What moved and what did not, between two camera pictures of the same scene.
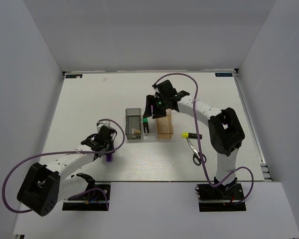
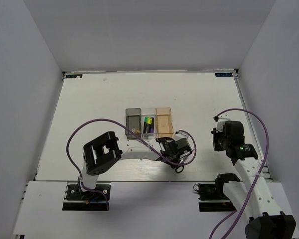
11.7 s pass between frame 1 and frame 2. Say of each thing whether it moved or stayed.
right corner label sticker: stayed
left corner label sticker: stayed
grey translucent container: stayed
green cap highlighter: stayed
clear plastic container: stayed
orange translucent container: stayed
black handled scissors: moved
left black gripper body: moved
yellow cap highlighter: moved
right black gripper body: moved
